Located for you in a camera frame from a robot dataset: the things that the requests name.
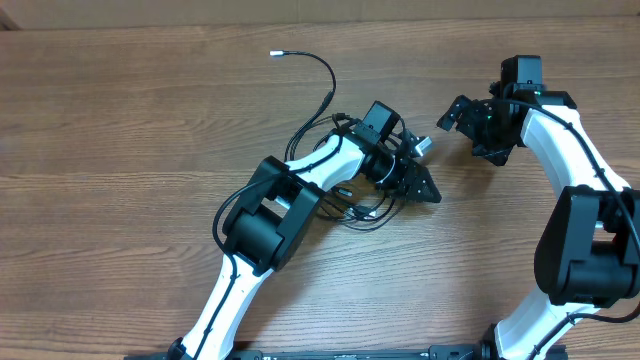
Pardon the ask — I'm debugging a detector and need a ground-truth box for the thick black USB-A cable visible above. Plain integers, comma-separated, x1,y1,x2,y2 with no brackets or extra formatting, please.
312,113,409,232

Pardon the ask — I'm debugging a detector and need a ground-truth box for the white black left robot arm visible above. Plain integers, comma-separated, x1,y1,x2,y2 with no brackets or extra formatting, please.
166,101,441,359

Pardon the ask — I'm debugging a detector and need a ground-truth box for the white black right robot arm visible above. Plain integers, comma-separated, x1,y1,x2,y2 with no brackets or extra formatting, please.
437,55,639,359

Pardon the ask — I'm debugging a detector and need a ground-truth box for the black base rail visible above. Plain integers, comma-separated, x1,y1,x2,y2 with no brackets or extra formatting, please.
124,342,569,360

